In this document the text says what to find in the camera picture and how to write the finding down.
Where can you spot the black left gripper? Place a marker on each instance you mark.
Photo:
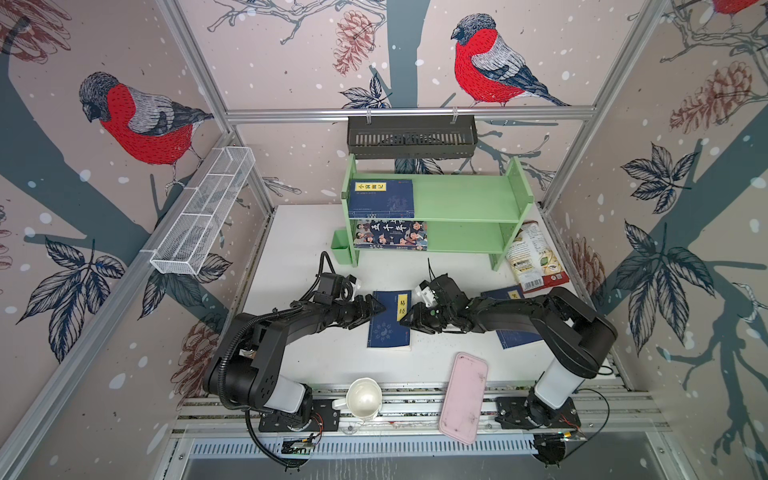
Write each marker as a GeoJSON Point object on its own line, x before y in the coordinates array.
{"type": "Point", "coordinates": [361, 314]}

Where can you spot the green wooden shelf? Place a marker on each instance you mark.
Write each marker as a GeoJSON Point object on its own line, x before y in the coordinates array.
{"type": "Point", "coordinates": [467, 214]}

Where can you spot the white wire mesh basket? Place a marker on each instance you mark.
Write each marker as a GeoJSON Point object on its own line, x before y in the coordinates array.
{"type": "Point", "coordinates": [192, 235]}

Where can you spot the white ceramic mug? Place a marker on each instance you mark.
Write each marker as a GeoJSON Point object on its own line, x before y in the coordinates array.
{"type": "Point", "coordinates": [363, 399]}

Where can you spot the snack bag red white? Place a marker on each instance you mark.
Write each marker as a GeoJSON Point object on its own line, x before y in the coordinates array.
{"type": "Point", "coordinates": [533, 261]}

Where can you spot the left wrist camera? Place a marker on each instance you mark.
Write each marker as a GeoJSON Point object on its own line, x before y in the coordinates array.
{"type": "Point", "coordinates": [332, 287]}

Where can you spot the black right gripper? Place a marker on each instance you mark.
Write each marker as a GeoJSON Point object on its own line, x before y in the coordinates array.
{"type": "Point", "coordinates": [419, 318]}

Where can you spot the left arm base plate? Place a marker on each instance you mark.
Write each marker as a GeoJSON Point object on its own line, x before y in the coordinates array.
{"type": "Point", "coordinates": [318, 416]}

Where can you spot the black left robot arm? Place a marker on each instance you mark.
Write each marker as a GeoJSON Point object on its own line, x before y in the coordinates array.
{"type": "Point", "coordinates": [244, 372]}

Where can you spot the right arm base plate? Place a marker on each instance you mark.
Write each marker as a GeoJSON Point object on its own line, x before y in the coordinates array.
{"type": "Point", "coordinates": [519, 413]}

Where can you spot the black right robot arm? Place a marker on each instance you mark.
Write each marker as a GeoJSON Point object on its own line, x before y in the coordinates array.
{"type": "Point", "coordinates": [577, 336]}

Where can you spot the black hanging basket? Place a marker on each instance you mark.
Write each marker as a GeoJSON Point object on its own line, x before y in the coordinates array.
{"type": "Point", "coordinates": [412, 137]}

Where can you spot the colourful cartoon cover book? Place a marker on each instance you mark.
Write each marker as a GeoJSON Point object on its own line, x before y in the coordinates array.
{"type": "Point", "coordinates": [390, 235]}

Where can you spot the pink rectangular tray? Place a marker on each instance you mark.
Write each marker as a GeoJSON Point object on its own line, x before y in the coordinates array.
{"type": "Point", "coordinates": [462, 406]}

